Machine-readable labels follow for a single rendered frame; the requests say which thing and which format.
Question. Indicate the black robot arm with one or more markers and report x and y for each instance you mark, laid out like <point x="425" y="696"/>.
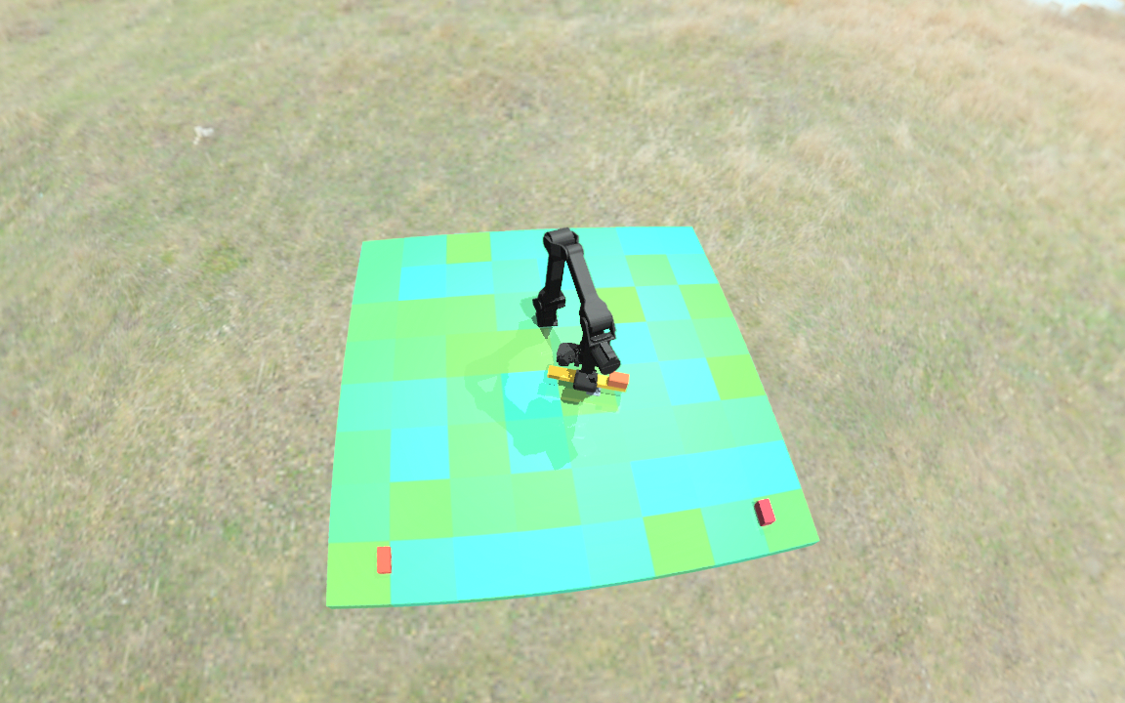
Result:
<point x="595" y="317"/>

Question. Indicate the orange rectangular block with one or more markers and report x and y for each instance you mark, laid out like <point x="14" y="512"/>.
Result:
<point x="384" y="560"/>

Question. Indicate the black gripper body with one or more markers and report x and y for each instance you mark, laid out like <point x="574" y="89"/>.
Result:
<point x="587" y="380"/>

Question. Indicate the yellow bar with orange block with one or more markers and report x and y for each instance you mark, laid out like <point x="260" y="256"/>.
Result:
<point x="616" y="381"/>

